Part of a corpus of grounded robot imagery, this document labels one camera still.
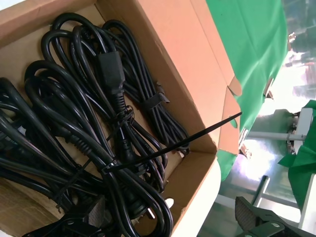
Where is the long black zip tie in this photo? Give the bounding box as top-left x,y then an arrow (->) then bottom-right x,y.
100,111 -> 244,176

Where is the black power cable block connector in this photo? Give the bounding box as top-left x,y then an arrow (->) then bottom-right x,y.
40,12 -> 171,196

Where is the black power cable zip-tied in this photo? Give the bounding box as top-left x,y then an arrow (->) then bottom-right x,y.
23,60 -> 175,237

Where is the grey metal table frame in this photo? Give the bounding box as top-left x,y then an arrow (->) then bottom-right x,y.
249,108 -> 315,143

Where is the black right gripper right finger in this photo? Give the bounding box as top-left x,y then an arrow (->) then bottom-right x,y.
234,196 -> 316,237

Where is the brown cardboard mailer box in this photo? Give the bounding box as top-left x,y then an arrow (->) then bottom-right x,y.
0,0 -> 244,237

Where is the black power cable bundle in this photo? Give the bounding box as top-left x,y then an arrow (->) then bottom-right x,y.
0,76 -> 104,223

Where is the thin black cable bundle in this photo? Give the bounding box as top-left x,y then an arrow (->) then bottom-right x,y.
101,20 -> 192,158

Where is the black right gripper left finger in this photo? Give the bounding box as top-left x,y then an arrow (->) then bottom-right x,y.
23,196 -> 109,237

